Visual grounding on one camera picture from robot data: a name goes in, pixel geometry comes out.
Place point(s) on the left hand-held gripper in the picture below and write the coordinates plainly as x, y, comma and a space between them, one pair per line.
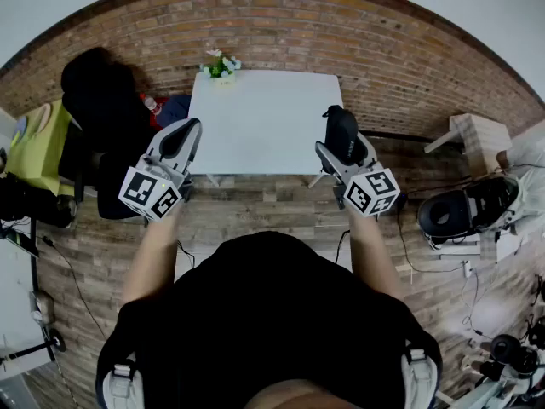
149, 194

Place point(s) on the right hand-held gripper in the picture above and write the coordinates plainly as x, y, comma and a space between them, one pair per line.
370, 190

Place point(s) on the black oval case with lettering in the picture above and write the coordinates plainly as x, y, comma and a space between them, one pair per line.
340, 130

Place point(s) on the person's left forearm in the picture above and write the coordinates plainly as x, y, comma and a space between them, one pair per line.
149, 254

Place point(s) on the person's right forearm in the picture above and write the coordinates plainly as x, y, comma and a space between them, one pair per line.
372, 254

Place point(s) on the dark blue bag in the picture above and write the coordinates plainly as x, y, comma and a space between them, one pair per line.
172, 109

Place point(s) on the clear plastic bottle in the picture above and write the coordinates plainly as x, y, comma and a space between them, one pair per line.
151, 104

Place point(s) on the potted flower plant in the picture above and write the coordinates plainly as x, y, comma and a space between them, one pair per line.
221, 68

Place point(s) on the black office chair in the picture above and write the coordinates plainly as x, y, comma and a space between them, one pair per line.
98, 96

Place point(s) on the black padded headset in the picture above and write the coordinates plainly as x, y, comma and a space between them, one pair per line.
447, 215

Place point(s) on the light wooden stool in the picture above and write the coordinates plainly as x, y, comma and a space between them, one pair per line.
481, 139

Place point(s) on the yellow-green table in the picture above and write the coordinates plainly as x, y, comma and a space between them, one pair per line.
38, 151

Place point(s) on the black bag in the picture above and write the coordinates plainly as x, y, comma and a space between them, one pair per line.
30, 203

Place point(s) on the white charger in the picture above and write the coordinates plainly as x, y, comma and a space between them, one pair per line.
468, 269

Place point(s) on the person's black shirt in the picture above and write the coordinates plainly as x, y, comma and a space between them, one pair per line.
272, 313

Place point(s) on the black tripod stand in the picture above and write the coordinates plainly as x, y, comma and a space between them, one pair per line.
57, 340

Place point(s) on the person's face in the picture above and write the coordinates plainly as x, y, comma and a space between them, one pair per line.
298, 396

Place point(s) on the black camera equipment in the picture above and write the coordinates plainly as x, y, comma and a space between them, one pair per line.
506, 352

